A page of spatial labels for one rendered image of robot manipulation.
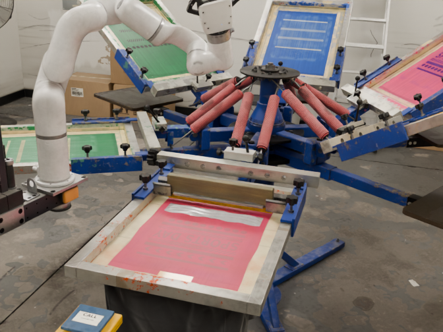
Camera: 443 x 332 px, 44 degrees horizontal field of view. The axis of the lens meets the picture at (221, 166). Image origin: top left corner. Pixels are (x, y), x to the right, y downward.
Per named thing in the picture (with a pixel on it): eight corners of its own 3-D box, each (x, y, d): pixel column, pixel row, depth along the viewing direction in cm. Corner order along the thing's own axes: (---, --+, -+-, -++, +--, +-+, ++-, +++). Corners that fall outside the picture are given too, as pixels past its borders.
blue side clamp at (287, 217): (293, 237, 188) (295, 219, 186) (279, 234, 189) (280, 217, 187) (305, 202, 215) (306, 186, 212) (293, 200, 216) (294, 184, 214)
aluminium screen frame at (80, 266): (260, 317, 145) (261, 305, 143) (64, 276, 159) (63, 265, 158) (302, 198, 215) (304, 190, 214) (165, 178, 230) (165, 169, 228)
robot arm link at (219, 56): (188, 65, 182) (188, 80, 174) (183, 36, 175) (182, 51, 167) (234, 60, 180) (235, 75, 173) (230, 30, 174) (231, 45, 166)
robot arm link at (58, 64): (63, -8, 152) (62, -13, 168) (27, 116, 161) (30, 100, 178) (113, 10, 157) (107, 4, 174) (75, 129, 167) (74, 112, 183)
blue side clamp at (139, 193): (144, 212, 202) (144, 195, 199) (132, 210, 203) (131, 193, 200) (173, 182, 229) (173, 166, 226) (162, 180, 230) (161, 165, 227)
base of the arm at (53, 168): (20, 180, 177) (14, 134, 171) (49, 168, 187) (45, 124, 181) (55, 190, 170) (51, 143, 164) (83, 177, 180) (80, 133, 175)
